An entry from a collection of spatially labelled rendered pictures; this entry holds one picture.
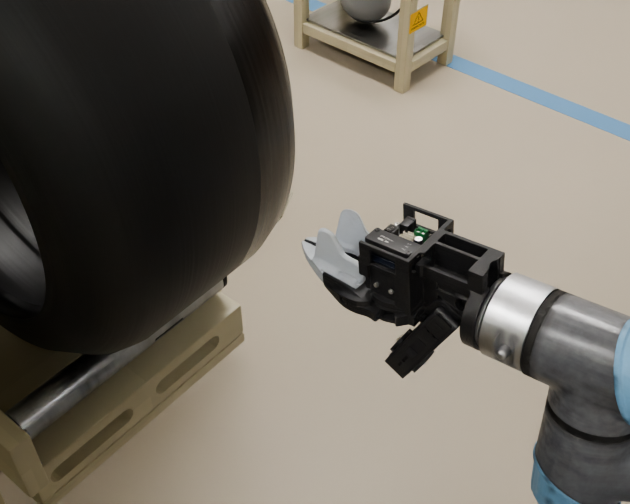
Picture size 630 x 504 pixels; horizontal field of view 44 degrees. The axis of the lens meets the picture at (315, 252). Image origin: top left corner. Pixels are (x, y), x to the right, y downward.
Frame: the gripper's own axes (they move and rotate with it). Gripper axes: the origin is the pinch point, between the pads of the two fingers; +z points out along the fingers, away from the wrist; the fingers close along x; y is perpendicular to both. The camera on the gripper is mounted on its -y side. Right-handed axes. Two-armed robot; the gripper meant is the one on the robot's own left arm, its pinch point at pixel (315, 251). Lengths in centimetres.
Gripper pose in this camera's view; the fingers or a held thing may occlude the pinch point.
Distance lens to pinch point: 78.6
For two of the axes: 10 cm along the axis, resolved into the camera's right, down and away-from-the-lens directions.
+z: -7.7, -3.3, 5.4
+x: -6.3, 5.3, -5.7
